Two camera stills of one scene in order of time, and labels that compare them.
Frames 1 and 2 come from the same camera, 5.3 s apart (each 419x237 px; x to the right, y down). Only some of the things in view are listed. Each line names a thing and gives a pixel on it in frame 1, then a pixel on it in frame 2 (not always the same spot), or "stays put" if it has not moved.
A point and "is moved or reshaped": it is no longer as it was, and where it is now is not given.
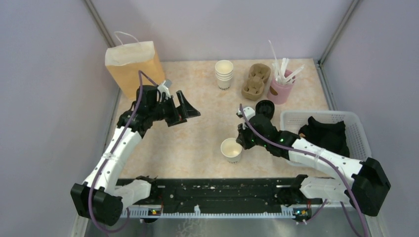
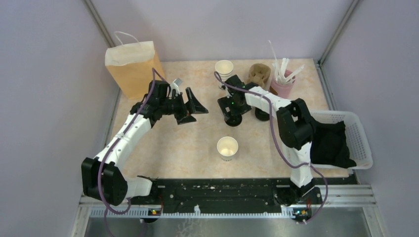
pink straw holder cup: x=278 y=94 stays put
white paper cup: x=231 y=149 is moved or reshaped
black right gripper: x=241 y=138 → x=225 y=102
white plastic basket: x=357 y=146 stays put
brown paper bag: x=124 y=60 stays put
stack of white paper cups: x=224 y=73 stays put
